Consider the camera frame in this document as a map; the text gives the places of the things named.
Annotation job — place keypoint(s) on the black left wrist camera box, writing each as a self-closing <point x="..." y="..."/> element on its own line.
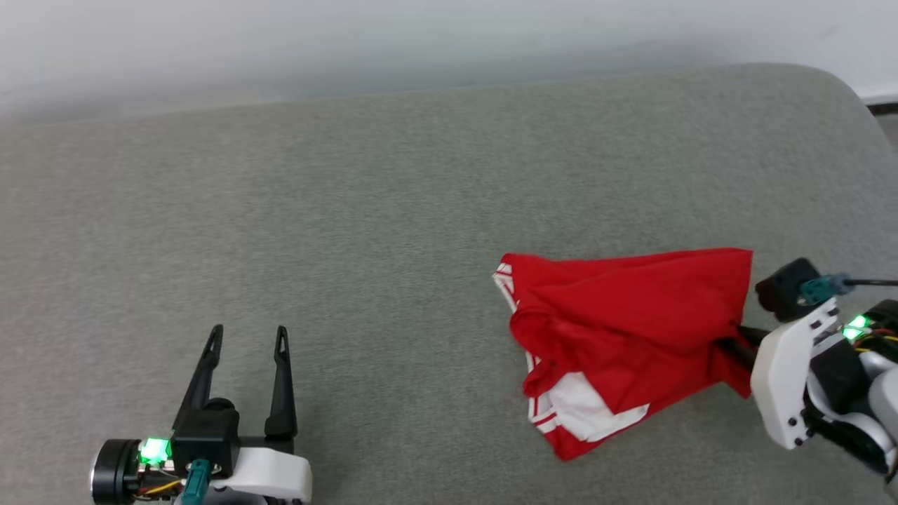
<point x="207" y="435"/>

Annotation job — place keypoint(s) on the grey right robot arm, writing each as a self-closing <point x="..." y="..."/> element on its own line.
<point x="885" y="400"/>

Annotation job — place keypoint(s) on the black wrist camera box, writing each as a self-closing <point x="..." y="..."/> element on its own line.
<point x="207" y="435"/>
<point x="782" y="287"/>

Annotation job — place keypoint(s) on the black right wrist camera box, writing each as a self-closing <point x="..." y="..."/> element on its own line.
<point x="782" y="287"/>

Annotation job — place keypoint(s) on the red and white basketball jersey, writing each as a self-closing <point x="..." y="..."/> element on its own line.
<point x="631" y="315"/>

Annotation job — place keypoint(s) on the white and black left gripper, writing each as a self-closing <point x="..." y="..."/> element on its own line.
<point x="270" y="473"/>

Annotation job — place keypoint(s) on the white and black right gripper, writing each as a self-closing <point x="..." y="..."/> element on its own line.
<point x="786" y="379"/>

